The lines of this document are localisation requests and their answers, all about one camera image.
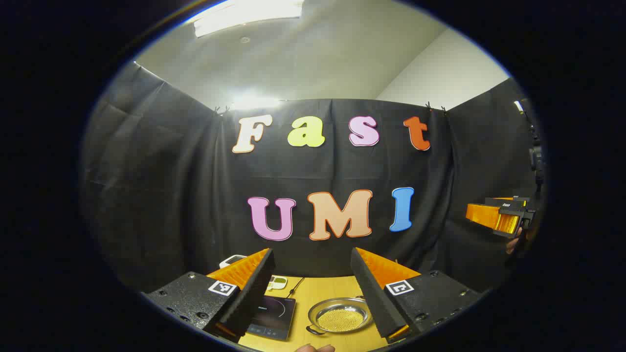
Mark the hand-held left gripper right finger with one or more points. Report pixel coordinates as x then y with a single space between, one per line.
374 298

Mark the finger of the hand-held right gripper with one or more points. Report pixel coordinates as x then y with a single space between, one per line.
508 201
489 216

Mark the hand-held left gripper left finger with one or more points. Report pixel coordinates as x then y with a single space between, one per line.
254 293

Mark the black induction cooktop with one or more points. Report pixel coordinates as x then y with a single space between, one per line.
274 315

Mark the small white dish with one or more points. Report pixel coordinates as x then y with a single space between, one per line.
278 282

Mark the pile of yellow beans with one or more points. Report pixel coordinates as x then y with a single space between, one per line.
342 320

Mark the white toaster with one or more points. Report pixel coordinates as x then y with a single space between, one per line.
232 260

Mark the ceiling light panel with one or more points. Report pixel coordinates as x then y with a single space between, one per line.
244 17

